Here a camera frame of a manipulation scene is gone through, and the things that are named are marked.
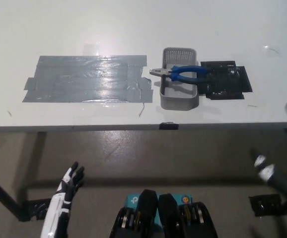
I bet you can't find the white and black left hand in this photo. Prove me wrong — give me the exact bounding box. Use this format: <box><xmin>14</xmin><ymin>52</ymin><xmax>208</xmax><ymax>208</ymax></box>
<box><xmin>40</xmin><ymin>161</ymin><xmax>86</xmax><ymax>238</ymax></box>

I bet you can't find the black and white right hand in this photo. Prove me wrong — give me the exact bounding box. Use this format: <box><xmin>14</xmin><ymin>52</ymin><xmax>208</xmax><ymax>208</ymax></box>
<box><xmin>250</xmin><ymin>99</ymin><xmax>287</xmax><ymax>199</ymax></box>

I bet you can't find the teal cardboard box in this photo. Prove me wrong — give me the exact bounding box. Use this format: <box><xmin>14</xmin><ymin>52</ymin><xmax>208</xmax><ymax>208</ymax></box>
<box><xmin>126</xmin><ymin>193</ymin><xmax>193</xmax><ymax>224</ymax></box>

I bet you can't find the grey duct tape patch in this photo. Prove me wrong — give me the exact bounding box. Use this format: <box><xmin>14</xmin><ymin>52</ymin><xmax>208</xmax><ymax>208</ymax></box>
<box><xmin>21</xmin><ymin>55</ymin><xmax>154</xmax><ymax>104</ymax></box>

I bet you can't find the grey plastic basket container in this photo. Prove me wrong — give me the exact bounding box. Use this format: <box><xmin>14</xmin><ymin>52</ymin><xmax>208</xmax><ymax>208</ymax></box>
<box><xmin>159</xmin><ymin>47</ymin><xmax>200</xmax><ymax>111</ymax></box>

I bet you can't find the blue handled plier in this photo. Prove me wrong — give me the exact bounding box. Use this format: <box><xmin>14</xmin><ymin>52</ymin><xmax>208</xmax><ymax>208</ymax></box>
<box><xmin>149</xmin><ymin>65</ymin><xmax>210</xmax><ymax>85</ymax></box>

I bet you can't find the black table leg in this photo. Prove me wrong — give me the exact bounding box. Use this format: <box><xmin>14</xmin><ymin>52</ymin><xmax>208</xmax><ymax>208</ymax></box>
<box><xmin>0</xmin><ymin>168</ymin><xmax>32</xmax><ymax>223</ymax></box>

